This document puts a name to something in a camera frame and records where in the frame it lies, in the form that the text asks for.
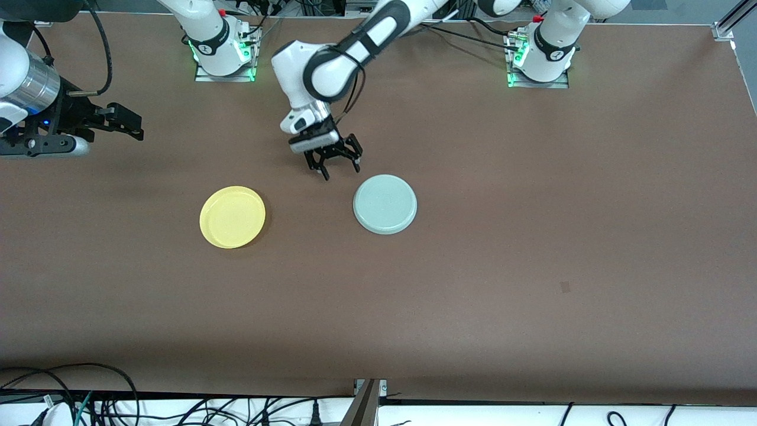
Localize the pale green round plate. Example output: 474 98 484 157
353 174 418 235

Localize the yellow round plate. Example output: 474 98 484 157
199 186 266 249

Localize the brown table cover sheet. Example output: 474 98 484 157
0 12 757 398

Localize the slanted aluminium profile bar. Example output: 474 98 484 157
340 379 382 426

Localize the white lower shelf board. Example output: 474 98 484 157
0 395 757 426

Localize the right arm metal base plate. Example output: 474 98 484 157
194 27 262 83

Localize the thin grey cable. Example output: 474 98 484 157
254 17 284 47

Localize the long black base cable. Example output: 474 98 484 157
423 22 521 53

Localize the short black base cable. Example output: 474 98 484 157
470 17 515 37

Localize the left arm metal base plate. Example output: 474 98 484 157
506 33 570 89

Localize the large black looped cable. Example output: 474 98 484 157
0 363 140 426

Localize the small metal corner bracket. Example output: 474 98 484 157
354 379 388 398

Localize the green cable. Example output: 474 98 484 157
74 390 94 426

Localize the aluminium frame post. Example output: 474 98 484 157
711 0 757 42

